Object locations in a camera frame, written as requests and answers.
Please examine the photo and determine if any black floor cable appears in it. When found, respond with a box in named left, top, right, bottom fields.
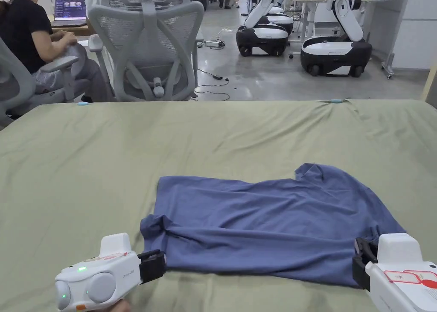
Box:
left=195, top=69, right=231, bottom=102

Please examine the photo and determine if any blue shirt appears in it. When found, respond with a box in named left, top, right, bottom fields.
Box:
left=140, top=163, right=408, bottom=289

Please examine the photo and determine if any grey mesh office chair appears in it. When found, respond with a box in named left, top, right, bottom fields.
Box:
left=87, top=0, right=205, bottom=102
left=0, top=38, right=90, bottom=128

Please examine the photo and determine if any wooden table with white legs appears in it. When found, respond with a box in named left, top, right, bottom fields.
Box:
left=288, top=0, right=396, bottom=41

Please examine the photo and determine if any bed with pale green sheet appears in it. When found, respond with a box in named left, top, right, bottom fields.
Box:
left=0, top=98, right=437, bottom=312

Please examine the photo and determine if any open laptop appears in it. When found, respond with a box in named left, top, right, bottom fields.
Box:
left=50, top=0, right=88, bottom=28

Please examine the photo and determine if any white and black wheeled robot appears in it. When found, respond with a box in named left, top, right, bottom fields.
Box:
left=268, top=3, right=295, bottom=36
left=235, top=0, right=291, bottom=58
left=300, top=0, right=373, bottom=77

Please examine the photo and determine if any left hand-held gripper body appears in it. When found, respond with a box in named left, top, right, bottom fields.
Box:
left=54, top=233, right=168, bottom=311

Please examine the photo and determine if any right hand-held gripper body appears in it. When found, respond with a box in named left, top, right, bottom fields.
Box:
left=352, top=233, right=437, bottom=312

